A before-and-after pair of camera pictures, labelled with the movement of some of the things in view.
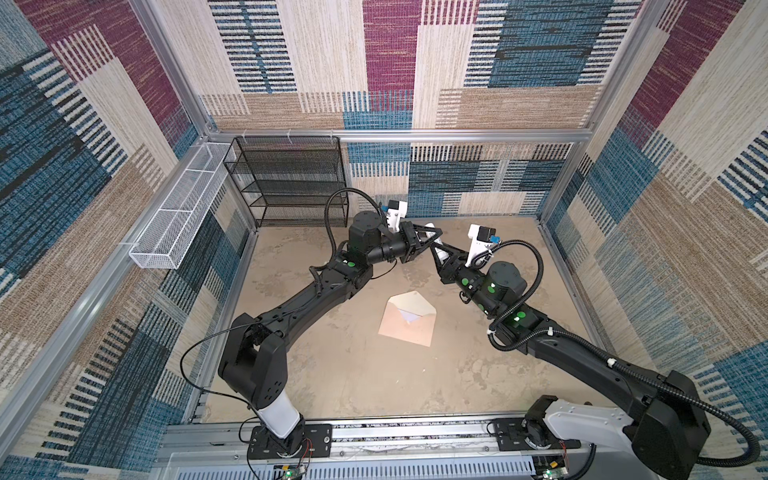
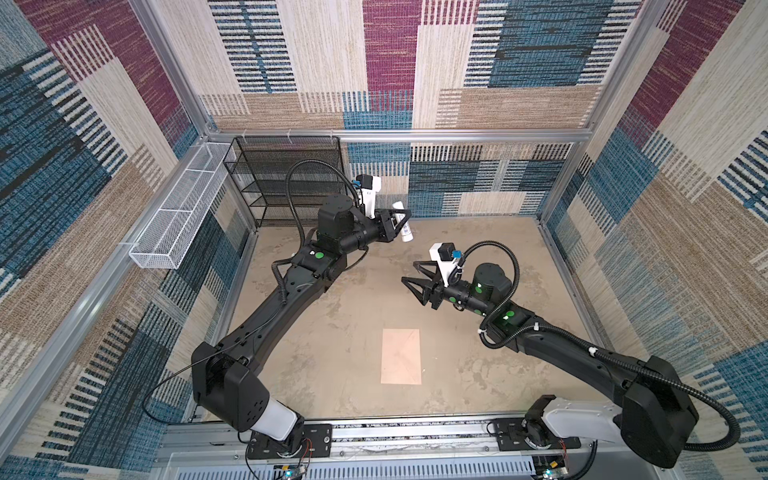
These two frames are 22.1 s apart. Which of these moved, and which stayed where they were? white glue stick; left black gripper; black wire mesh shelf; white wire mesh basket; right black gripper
Moved: left black gripper; white glue stick; right black gripper
Stayed: white wire mesh basket; black wire mesh shelf
